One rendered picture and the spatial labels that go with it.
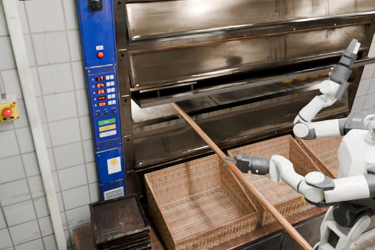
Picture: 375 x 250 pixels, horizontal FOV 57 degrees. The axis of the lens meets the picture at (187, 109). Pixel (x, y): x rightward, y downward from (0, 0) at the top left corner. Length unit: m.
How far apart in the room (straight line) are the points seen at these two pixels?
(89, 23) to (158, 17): 0.35
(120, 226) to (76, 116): 0.63
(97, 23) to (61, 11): 0.16
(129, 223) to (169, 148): 0.52
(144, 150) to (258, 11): 1.06
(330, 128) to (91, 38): 1.28
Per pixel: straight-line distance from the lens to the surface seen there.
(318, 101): 1.89
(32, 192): 2.11
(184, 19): 1.86
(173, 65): 1.92
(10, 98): 1.75
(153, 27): 1.79
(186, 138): 2.20
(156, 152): 2.14
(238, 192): 2.31
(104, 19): 1.69
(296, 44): 2.39
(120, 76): 1.84
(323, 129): 1.93
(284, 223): 1.49
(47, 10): 1.67
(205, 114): 2.17
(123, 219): 1.99
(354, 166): 1.67
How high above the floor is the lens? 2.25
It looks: 29 degrees down
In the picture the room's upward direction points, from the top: 2 degrees clockwise
